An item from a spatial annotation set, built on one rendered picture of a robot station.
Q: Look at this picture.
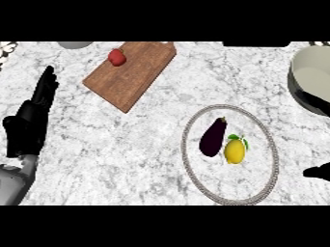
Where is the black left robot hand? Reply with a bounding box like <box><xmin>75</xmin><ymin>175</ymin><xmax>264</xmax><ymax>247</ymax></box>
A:
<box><xmin>1</xmin><ymin>65</ymin><xmax>62</xmax><ymax>159</ymax></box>

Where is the yellow lemon with green leaves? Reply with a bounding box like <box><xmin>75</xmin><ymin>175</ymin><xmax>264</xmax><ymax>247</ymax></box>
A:
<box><xmin>222</xmin><ymin>133</ymin><xmax>250</xmax><ymax>165</ymax></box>

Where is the pale grey bowl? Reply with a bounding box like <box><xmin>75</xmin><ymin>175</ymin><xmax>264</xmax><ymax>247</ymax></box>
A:
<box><xmin>286</xmin><ymin>44</ymin><xmax>330</xmax><ymax>118</ymax></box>

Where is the brown wooden cutting board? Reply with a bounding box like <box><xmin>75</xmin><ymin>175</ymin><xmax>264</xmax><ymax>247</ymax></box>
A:
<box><xmin>81</xmin><ymin>41</ymin><xmax>178</xmax><ymax>115</ymax></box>

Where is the dark purple eggplant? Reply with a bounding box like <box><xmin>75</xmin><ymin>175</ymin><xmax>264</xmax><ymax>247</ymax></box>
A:
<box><xmin>197</xmin><ymin>116</ymin><xmax>228</xmax><ymax>158</ymax></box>

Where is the grey round object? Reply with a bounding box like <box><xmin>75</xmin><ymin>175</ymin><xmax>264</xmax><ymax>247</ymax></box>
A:
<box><xmin>57</xmin><ymin>41</ymin><xmax>97</xmax><ymax>50</ymax></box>

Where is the red bell pepper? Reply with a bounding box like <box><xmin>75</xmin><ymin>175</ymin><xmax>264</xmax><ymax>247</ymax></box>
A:
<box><xmin>106</xmin><ymin>47</ymin><xmax>128</xmax><ymax>68</ymax></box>

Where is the black appliance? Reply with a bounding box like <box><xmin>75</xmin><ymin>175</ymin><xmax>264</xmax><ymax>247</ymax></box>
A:
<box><xmin>221</xmin><ymin>41</ymin><xmax>293</xmax><ymax>48</ymax></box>

